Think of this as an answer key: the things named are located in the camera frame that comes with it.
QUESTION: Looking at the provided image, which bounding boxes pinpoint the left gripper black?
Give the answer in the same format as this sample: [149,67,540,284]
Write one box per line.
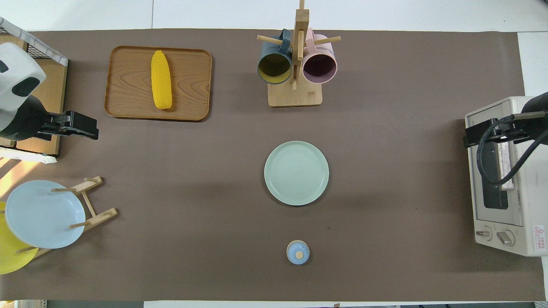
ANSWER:
[37,110,99,141]

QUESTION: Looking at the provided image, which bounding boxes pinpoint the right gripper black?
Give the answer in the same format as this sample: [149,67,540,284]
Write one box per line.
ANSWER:
[464,118,531,148]

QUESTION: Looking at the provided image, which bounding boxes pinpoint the yellow corn cob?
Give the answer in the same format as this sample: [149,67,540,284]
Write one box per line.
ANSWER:
[151,50,173,110]

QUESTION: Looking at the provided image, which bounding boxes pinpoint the white toaster oven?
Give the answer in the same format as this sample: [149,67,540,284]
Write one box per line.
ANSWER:
[465,96,548,257]

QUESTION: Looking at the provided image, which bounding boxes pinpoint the pale green plate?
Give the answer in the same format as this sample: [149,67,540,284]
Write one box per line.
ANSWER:
[264,141,330,207]

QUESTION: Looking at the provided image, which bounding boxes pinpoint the wooden serving tray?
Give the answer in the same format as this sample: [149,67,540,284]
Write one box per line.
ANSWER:
[104,46,213,122]

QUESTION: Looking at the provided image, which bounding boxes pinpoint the white checkered cloth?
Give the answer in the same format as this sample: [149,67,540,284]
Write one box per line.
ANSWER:
[0,17,69,67]

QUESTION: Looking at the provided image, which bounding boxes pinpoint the wooden plate rack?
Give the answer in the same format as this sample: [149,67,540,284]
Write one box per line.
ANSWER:
[17,175,119,259]

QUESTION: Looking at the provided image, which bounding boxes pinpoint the light blue plate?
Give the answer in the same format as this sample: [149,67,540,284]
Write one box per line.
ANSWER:
[5,180,86,249]

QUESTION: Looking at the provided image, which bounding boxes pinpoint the brown table mat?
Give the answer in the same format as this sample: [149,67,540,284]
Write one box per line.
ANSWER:
[0,29,546,301]

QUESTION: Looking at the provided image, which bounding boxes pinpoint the yellow plate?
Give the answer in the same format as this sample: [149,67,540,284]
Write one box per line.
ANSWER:
[0,201,39,275]

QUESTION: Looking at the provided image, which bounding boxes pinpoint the pink mug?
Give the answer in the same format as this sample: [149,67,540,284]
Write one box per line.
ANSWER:
[302,28,338,85]

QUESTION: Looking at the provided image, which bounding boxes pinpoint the wooden mug tree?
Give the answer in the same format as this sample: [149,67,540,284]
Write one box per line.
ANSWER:
[257,0,342,107]

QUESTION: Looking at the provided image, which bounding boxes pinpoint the dark blue mug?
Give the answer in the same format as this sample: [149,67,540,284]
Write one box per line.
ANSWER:
[257,29,293,85]

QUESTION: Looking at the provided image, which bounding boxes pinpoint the small blue white bell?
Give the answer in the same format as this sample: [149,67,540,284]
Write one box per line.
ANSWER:
[286,240,310,265]

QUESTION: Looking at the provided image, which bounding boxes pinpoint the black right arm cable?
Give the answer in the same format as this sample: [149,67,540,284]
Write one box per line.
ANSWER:
[477,112,548,186]

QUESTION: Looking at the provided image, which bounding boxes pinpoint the wooden shelf with wire basket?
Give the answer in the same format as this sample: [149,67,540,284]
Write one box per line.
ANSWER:
[0,17,69,164]

